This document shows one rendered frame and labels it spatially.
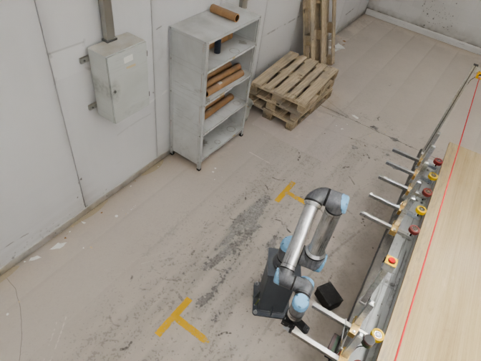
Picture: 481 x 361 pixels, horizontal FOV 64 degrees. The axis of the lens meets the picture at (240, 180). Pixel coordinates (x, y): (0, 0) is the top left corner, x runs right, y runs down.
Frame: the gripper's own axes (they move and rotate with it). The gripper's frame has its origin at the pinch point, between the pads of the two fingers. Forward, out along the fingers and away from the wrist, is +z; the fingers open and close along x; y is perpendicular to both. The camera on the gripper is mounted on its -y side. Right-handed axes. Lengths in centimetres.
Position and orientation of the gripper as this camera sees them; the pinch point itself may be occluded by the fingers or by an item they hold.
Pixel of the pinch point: (290, 331)
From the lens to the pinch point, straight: 256.7
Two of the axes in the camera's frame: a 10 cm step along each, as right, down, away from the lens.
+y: -8.5, -4.4, 2.9
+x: -5.2, 5.6, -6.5
